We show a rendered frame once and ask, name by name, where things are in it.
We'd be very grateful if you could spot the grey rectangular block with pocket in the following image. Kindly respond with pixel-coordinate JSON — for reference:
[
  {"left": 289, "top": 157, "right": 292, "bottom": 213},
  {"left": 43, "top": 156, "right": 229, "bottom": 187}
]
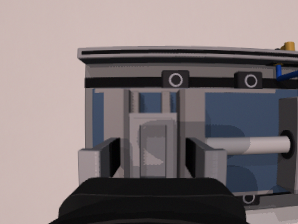
[{"left": 129, "top": 113, "right": 177, "bottom": 178}]

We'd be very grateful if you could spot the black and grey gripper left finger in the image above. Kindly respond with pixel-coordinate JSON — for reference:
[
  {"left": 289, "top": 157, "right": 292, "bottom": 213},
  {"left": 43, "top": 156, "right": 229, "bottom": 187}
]
[{"left": 78, "top": 138, "right": 121, "bottom": 186}]

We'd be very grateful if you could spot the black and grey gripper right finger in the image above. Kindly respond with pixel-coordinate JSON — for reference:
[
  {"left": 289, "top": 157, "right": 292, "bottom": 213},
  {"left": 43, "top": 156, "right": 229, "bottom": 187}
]
[{"left": 185, "top": 138, "right": 227, "bottom": 186}]

